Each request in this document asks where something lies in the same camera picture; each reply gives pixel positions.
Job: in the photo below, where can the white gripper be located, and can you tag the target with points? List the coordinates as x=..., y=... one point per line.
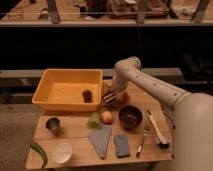
x=119, y=85

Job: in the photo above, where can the red bowl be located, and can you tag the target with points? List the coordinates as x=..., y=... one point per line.
x=120, y=98

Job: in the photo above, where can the striped eraser block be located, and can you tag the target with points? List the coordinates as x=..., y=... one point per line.
x=109, y=97

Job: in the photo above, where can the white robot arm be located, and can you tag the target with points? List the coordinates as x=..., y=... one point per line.
x=193, y=136

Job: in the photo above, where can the dark brown bowl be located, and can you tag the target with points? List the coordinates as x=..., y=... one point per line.
x=130, y=117

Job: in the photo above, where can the yellow orange fruit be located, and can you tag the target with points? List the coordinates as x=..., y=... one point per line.
x=106, y=117

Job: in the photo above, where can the green cylinder toy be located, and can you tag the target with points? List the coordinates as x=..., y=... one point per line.
x=94, y=121

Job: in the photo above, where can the wooden board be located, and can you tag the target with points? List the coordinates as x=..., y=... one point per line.
x=76, y=134

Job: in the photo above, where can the metal fork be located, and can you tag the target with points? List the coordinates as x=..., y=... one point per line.
x=139, y=150

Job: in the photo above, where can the grey triangular cloth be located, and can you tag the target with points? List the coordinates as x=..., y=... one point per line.
x=100, y=139

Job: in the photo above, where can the blue sponge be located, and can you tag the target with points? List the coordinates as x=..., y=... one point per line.
x=122, y=146

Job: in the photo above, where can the yellow plastic tub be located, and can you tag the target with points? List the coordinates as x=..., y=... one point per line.
x=61, y=89

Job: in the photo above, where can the metal cup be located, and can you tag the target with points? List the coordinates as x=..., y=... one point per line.
x=53, y=125

